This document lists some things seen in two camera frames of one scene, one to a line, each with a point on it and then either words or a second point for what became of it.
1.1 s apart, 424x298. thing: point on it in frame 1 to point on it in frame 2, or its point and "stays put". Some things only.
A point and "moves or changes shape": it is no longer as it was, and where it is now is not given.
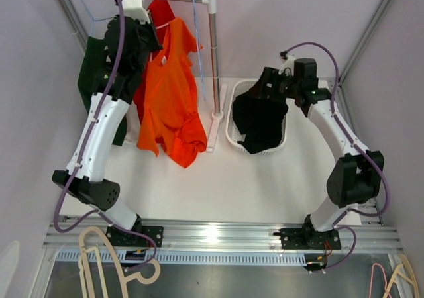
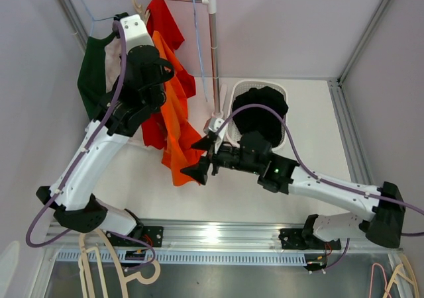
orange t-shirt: x=170 y=118 moves or changes shape
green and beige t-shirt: x=94 y=59 stays put
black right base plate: x=303 y=239 stays put
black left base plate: x=120 y=238 stays put
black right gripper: x=269 y=77 to x=198 y=171
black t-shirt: x=260 y=120 stays put
